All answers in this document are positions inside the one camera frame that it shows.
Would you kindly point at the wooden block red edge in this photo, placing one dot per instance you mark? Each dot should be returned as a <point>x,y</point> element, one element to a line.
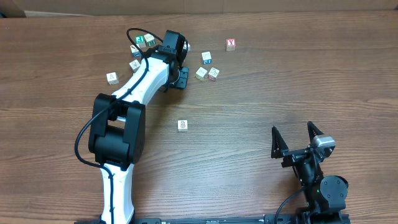
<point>213,74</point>

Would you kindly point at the plain wooden tilted block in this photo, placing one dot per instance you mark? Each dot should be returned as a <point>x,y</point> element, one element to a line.
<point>135,65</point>

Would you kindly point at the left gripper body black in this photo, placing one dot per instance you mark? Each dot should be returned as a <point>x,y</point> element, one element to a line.
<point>181,78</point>

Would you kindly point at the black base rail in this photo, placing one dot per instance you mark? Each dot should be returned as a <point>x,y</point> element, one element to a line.
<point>266,219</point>

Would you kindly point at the red letter Y block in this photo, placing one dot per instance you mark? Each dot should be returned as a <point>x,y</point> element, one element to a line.
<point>230,44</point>

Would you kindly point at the wooden block yellow side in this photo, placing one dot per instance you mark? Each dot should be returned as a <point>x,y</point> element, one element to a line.
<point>201,74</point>

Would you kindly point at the cardboard panel at back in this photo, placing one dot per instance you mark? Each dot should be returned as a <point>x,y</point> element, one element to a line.
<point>24,8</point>

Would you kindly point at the green letter block left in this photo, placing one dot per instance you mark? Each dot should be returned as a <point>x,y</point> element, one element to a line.
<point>140,41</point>

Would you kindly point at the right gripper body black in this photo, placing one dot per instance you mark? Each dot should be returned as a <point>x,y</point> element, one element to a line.
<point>295,157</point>

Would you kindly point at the plain wooden block far left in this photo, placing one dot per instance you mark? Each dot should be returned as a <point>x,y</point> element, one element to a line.
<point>112,78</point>

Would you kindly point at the wooden block blue bottom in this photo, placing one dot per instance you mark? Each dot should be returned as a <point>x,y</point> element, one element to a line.
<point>206,58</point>

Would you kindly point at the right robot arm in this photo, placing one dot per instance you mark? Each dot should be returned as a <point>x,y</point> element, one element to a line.
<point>325,195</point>

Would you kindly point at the wooden block blue side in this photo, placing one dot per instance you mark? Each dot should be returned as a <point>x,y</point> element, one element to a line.
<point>135,50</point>

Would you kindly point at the pineapple picture wooden block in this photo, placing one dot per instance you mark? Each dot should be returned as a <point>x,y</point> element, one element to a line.
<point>182,125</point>

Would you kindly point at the wooden block green side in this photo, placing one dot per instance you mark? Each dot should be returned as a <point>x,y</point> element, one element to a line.
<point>149,40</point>

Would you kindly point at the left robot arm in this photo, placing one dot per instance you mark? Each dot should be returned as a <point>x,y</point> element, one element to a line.
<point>117,126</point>

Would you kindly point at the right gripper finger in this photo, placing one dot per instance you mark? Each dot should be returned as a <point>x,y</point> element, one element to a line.
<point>279,147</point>
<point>314,133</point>

